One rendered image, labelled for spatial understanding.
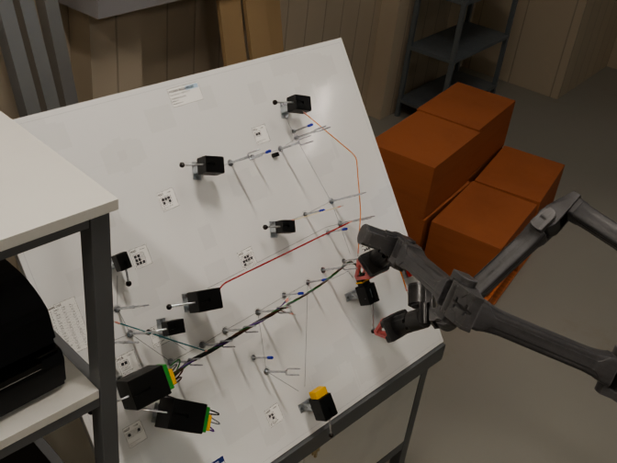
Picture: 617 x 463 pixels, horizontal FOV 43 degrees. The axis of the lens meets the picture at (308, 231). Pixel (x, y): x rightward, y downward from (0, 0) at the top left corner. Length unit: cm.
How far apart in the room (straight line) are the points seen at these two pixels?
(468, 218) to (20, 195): 312
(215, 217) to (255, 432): 57
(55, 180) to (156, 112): 76
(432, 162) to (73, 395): 276
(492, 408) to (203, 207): 206
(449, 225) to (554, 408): 101
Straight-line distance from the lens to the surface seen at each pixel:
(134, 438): 192
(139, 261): 193
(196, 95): 210
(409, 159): 392
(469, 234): 398
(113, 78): 385
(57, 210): 122
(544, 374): 398
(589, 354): 170
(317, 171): 229
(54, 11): 332
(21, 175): 132
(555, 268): 476
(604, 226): 218
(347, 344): 229
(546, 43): 710
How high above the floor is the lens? 250
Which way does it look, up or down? 33 degrees down
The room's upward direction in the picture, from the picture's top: 7 degrees clockwise
